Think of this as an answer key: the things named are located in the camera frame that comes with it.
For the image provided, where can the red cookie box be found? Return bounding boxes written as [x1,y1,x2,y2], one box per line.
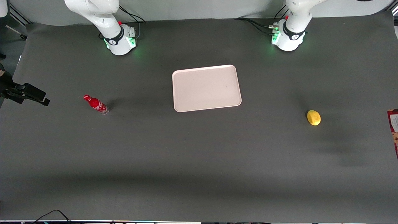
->
[387,109,398,159]

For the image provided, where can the white rectangular tray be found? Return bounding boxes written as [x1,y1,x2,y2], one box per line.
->
[172,64,242,113]

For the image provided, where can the red cola bottle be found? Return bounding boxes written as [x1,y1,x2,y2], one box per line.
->
[83,95,110,115]

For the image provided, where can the yellow lemon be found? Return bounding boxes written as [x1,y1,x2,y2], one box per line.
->
[307,110,321,126]

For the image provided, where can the black cables at left arm base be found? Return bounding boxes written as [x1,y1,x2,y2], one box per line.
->
[235,4,289,35]

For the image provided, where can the black cables at arm base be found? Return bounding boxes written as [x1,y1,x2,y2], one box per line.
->
[235,4,289,35]
[99,5,146,40]

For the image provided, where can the black cables at right arm base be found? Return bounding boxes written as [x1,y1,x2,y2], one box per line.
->
[99,5,146,40]

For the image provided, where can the black cable at table edge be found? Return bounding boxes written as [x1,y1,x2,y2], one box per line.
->
[32,209,72,224]

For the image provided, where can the metal frame rail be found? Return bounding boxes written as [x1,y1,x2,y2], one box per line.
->
[9,4,32,26]

